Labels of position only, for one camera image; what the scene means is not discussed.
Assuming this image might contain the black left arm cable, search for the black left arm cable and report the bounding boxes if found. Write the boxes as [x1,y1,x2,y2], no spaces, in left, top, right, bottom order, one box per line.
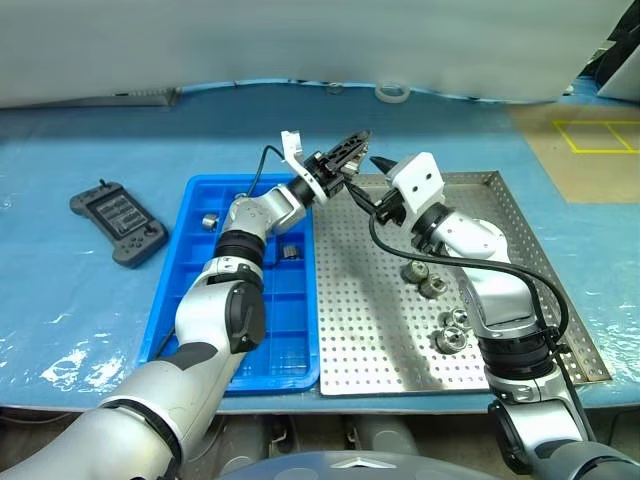
[247,144,296,199]

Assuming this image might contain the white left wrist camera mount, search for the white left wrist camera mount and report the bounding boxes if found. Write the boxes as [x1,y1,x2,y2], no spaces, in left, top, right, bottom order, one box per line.
[279,129,329,206]

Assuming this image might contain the blue-grey rounded robot housing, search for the blue-grey rounded robot housing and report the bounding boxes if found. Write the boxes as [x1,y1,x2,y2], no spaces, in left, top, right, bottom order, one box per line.
[217,449,424,480]

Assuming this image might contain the grey rounded cylinder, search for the grey rounded cylinder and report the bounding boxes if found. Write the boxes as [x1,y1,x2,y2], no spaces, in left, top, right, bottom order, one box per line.
[344,414,419,456]

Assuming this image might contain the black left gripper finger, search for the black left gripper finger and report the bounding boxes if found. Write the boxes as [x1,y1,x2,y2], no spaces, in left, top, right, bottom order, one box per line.
[327,129,372,162]

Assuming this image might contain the grey power strip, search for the grey power strip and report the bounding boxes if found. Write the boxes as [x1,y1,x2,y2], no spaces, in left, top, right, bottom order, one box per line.
[109,87,181,107]

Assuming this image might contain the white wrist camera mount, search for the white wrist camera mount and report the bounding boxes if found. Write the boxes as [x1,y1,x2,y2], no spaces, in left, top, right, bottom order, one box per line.
[279,129,329,206]
[388,152,446,226]

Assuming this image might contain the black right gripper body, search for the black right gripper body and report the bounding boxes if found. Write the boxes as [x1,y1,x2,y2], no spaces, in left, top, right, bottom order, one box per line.
[374,192,409,226]

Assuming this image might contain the blue compartment tray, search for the blue compartment tray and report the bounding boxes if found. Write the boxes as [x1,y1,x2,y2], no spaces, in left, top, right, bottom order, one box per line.
[135,173,321,397]

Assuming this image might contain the perforated steel tray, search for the perforated steel tray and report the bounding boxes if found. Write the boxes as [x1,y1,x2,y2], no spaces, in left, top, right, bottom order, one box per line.
[307,169,614,397]

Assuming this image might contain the white tape roll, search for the white tape roll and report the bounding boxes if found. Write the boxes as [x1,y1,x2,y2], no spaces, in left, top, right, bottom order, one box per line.
[374,81,411,105]

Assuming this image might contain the dark grey handheld controller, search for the dark grey handheld controller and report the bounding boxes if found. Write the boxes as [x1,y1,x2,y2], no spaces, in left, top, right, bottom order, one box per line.
[69,180,169,269]

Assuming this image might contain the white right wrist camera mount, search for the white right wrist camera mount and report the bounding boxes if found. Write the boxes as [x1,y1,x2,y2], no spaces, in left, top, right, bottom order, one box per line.
[388,152,446,226]

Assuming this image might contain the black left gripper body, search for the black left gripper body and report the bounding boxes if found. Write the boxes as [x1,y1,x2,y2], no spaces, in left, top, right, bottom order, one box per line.
[305,149,351,199]

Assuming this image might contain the brown cardboard sheet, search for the brown cardboard sheet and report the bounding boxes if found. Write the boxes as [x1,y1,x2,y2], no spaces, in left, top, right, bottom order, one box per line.
[507,102,640,204]

